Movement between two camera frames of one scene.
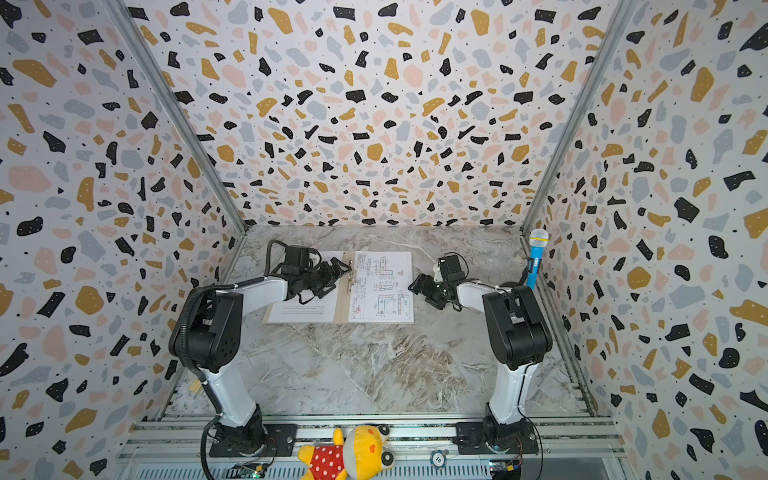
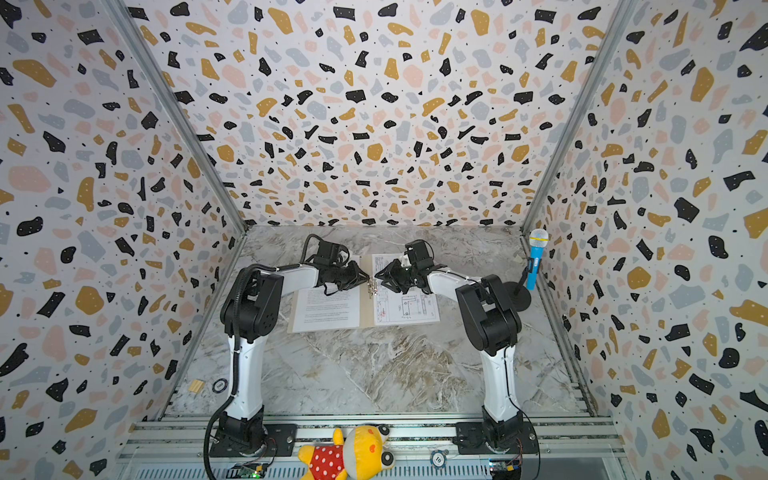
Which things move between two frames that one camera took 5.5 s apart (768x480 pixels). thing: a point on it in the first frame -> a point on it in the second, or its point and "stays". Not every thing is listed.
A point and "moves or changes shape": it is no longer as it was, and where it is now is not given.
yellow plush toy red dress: [359, 455] stays
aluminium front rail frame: [573, 446] stays
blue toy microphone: [538, 239] stays
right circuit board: [500, 470] stays
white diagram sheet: [383, 290] moves or changes shape
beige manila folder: [343, 297] -> [367, 297]
